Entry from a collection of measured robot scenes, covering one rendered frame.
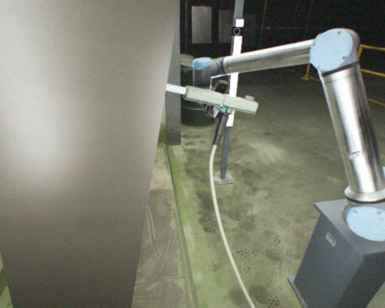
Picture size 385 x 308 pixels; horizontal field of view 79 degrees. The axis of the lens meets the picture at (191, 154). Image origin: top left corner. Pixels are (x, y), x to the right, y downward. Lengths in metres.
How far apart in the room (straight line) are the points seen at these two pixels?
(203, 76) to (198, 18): 6.47
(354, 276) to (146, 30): 1.26
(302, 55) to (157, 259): 1.43
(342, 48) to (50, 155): 0.84
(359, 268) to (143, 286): 1.12
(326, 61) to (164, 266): 1.42
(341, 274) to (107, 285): 1.01
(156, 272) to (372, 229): 1.19
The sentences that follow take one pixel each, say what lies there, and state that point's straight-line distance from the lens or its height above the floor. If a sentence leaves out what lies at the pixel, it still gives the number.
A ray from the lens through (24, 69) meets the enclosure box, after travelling 0.53.
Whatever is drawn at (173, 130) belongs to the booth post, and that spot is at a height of 0.22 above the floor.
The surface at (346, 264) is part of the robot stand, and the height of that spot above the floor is 0.51.
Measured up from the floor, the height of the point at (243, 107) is 1.13.
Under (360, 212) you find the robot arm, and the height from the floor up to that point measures 0.86.
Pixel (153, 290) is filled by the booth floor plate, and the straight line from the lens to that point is 1.62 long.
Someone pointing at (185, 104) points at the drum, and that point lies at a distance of 3.47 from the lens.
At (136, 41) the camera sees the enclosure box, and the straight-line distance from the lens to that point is 0.50.
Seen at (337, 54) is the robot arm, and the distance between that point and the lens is 0.89.
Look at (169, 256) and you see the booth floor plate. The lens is 1.74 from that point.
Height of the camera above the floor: 1.44
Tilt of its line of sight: 30 degrees down
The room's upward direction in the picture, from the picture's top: 1 degrees clockwise
